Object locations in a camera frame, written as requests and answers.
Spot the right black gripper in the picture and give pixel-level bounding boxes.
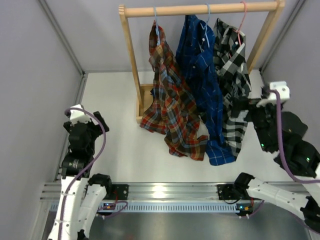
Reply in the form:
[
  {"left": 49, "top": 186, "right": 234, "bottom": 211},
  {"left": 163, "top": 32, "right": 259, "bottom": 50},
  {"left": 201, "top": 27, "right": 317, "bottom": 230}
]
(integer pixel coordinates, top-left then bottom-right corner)
[{"left": 231, "top": 96, "right": 283, "bottom": 152}]

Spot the red brown plaid shirt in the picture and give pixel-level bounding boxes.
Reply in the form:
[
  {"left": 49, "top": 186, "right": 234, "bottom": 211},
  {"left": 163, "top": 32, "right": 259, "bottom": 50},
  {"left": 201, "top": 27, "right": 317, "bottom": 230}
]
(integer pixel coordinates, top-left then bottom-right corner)
[{"left": 139, "top": 22, "right": 208, "bottom": 161}]

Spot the light blue hanger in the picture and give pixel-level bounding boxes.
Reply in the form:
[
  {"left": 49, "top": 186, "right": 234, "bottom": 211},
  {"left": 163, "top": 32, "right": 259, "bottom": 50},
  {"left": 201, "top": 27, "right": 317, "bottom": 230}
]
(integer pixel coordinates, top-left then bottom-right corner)
[{"left": 153, "top": 6, "right": 161, "bottom": 46}]

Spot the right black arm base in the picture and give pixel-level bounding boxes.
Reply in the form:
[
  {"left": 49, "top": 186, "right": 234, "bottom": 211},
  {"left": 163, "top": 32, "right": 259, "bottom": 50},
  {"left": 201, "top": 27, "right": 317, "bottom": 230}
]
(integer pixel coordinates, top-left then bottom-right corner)
[{"left": 217, "top": 172, "right": 265, "bottom": 219}]

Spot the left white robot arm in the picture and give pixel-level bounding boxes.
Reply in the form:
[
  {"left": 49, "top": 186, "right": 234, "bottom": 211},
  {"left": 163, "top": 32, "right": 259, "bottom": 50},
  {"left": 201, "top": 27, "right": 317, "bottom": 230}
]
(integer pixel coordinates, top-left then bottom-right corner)
[{"left": 48, "top": 105, "right": 113, "bottom": 240}]

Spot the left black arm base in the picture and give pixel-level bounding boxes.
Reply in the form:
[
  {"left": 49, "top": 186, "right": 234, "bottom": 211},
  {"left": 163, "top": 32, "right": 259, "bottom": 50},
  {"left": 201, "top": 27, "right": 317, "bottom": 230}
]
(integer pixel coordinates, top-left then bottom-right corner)
[{"left": 89, "top": 173, "right": 130, "bottom": 219}]

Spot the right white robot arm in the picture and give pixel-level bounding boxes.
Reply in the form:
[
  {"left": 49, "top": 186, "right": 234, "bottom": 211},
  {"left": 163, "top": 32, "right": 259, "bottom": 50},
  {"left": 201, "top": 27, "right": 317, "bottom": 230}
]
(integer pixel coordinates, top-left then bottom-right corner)
[{"left": 232, "top": 103, "right": 320, "bottom": 233}]

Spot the black white plaid shirt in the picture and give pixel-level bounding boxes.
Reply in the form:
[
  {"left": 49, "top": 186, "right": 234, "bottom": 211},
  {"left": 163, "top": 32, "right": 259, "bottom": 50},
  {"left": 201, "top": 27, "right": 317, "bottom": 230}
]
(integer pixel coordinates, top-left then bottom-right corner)
[{"left": 213, "top": 18, "right": 252, "bottom": 158}]

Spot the blue plaid shirt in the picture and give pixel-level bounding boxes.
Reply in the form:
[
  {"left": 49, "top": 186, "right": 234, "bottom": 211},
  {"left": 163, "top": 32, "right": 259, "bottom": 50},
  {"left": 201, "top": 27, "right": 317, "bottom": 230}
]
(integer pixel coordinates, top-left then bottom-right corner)
[{"left": 175, "top": 15, "right": 235, "bottom": 166}]

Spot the blue hanger with shirt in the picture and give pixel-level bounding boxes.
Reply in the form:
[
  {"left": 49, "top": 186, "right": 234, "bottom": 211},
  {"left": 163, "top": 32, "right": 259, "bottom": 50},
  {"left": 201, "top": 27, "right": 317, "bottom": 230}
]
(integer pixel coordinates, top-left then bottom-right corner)
[{"left": 202, "top": 3, "right": 211, "bottom": 47}]

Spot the wooden clothes rack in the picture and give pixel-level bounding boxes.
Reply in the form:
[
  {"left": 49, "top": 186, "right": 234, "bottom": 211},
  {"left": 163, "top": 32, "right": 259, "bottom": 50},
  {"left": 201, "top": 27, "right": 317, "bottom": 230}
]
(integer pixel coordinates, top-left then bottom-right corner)
[{"left": 118, "top": 0, "right": 286, "bottom": 124}]

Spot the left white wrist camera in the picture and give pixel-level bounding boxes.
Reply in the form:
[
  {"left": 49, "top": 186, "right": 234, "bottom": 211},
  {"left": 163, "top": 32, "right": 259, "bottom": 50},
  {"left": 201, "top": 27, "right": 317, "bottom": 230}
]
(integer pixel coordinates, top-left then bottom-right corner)
[{"left": 64, "top": 108, "right": 91, "bottom": 125}]

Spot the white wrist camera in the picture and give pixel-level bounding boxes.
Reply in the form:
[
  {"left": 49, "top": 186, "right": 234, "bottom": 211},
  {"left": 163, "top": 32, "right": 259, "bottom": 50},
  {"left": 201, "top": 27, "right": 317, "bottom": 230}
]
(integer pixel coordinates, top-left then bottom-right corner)
[
  {"left": 256, "top": 81, "right": 291, "bottom": 108},
  {"left": 64, "top": 108, "right": 91, "bottom": 125}
]

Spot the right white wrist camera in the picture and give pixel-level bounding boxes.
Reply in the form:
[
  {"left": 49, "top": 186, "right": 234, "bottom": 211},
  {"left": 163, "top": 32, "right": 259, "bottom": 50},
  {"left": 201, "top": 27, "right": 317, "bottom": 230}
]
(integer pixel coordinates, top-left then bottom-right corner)
[{"left": 256, "top": 81, "right": 291, "bottom": 108}]

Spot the aluminium mounting rail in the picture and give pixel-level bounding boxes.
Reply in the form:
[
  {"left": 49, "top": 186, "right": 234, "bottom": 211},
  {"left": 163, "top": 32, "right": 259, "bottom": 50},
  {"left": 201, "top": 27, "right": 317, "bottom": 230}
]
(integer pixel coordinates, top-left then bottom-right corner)
[{"left": 39, "top": 181, "right": 311, "bottom": 213}]

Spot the pink wire hanger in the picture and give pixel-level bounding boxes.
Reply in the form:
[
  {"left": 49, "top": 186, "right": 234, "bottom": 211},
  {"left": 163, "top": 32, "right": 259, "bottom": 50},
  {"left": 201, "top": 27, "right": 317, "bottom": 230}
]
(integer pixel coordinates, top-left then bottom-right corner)
[{"left": 232, "top": 0, "right": 248, "bottom": 46}]

